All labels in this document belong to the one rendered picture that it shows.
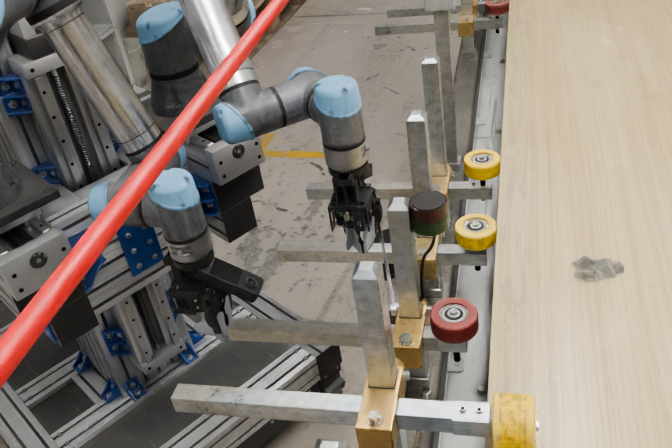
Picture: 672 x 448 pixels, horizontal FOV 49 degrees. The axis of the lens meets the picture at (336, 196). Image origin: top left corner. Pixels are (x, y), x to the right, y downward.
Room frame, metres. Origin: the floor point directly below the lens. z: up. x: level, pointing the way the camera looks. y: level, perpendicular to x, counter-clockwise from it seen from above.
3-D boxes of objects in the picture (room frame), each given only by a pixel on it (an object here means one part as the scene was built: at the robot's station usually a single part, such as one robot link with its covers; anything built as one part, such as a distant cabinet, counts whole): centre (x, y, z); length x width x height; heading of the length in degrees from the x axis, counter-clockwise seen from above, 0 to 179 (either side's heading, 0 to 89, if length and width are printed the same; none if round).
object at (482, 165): (1.39, -0.33, 0.85); 0.08 x 0.08 x 0.11
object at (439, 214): (0.97, -0.14, 1.10); 0.06 x 0.06 x 0.02
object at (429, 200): (0.97, -0.14, 1.00); 0.06 x 0.06 x 0.22; 73
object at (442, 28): (1.71, -0.32, 0.93); 0.05 x 0.04 x 0.45; 163
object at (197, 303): (1.06, 0.27, 0.97); 0.09 x 0.08 x 0.12; 73
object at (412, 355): (0.96, -0.09, 0.85); 0.13 x 0.06 x 0.05; 163
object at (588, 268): (0.97, -0.42, 0.91); 0.09 x 0.07 x 0.02; 66
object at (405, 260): (0.98, -0.10, 0.87); 0.03 x 0.03 x 0.48; 73
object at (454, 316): (0.92, -0.16, 0.85); 0.08 x 0.08 x 0.11
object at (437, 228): (0.97, -0.14, 1.07); 0.06 x 0.06 x 0.02
